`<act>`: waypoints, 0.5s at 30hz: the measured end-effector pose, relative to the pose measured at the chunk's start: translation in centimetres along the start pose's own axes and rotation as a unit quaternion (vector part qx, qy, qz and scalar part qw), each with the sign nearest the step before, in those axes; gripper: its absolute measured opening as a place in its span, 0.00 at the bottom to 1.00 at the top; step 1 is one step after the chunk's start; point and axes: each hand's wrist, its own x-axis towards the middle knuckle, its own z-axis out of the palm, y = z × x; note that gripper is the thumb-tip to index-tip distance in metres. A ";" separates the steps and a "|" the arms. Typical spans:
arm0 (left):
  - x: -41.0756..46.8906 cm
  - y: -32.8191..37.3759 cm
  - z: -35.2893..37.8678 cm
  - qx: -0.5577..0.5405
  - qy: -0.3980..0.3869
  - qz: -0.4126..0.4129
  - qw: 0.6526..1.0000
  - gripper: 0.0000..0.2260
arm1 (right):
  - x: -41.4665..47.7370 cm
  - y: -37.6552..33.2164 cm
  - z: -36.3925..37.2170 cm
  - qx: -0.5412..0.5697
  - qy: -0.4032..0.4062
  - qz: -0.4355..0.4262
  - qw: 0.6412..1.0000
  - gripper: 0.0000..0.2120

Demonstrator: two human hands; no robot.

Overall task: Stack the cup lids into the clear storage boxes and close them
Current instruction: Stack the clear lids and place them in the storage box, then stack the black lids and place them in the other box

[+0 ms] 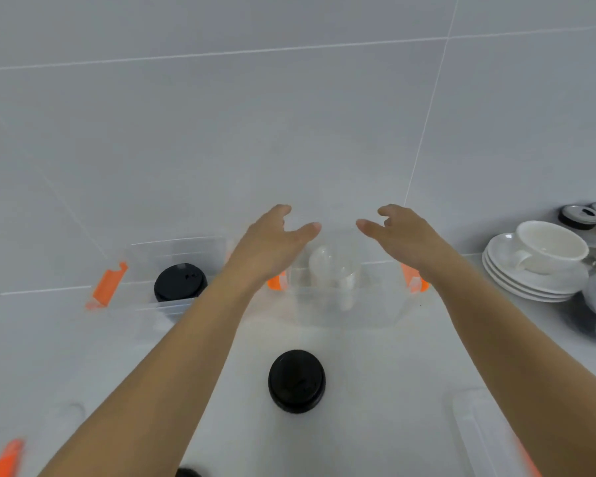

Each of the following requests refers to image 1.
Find person's left hand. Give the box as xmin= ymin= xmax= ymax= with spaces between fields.
xmin=223 ymin=204 xmax=323 ymax=293

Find person's right hand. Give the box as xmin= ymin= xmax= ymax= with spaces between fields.
xmin=356 ymin=203 xmax=460 ymax=286

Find stack of clear lids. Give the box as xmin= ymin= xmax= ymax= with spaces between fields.
xmin=307 ymin=244 xmax=362 ymax=311

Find clear storage box orange latches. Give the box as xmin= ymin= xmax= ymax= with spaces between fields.
xmin=267 ymin=233 xmax=430 ymax=329
xmin=85 ymin=235 xmax=239 ymax=319

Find stack of black lids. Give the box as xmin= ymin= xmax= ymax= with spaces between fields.
xmin=154 ymin=262 xmax=209 ymax=303

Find clear box lid orange handle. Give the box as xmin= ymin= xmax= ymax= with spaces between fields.
xmin=444 ymin=387 xmax=542 ymax=477
xmin=0 ymin=401 xmax=88 ymax=477

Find person's left forearm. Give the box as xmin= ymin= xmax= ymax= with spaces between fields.
xmin=39 ymin=268 xmax=262 ymax=477

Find person's right forearm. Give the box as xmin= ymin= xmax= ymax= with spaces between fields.
xmin=426 ymin=255 xmax=596 ymax=477

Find white ceramic cup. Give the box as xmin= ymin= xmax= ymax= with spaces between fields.
xmin=509 ymin=221 xmax=591 ymax=276

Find white saucer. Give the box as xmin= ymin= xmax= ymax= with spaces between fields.
xmin=481 ymin=255 xmax=585 ymax=301
xmin=485 ymin=232 xmax=590 ymax=295
xmin=482 ymin=250 xmax=588 ymax=297

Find stack of white saucers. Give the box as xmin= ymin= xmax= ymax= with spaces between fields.
xmin=482 ymin=260 xmax=579 ymax=303

